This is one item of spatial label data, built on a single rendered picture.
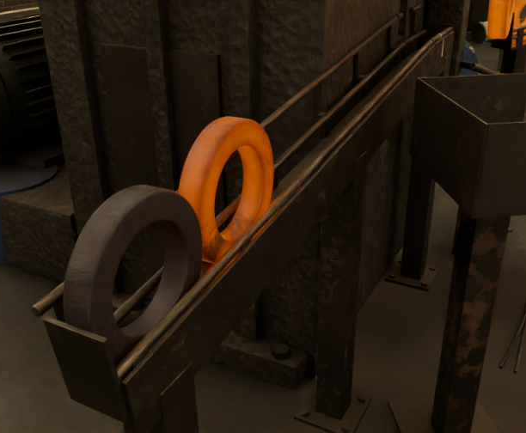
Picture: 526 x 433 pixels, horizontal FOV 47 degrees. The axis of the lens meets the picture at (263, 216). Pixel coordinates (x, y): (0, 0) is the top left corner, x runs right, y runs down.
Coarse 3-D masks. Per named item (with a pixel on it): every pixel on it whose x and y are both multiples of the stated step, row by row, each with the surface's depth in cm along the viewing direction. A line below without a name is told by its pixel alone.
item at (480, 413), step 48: (432, 96) 95; (480, 96) 104; (432, 144) 96; (480, 144) 80; (480, 192) 82; (480, 240) 100; (480, 288) 105; (480, 336) 110; (432, 432) 124; (480, 432) 124
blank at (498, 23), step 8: (496, 0) 108; (504, 0) 108; (512, 0) 117; (496, 8) 109; (504, 8) 108; (512, 8) 118; (488, 16) 110; (496, 16) 110; (504, 16) 109; (488, 24) 112; (496, 24) 111; (504, 24) 110; (488, 32) 114; (496, 32) 113; (504, 32) 112
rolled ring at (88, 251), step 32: (128, 192) 57; (160, 192) 59; (96, 224) 54; (128, 224) 55; (160, 224) 64; (192, 224) 65; (96, 256) 53; (192, 256) 66; (64, 288) 54; (96, 288) 53; (160, 288) 67; (96, 320) 54; (128, 352) 59
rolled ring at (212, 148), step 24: (216, 120) 71; (240, 120) 71; (216, 144) 67; (240, 144) 72; (264, 144) 77; (192, 168) 67; (216, 168) 68; (264, 168) 79; (192, 192) 67; (264, 192) 80; (240, 216) 80; (216, 240) 71
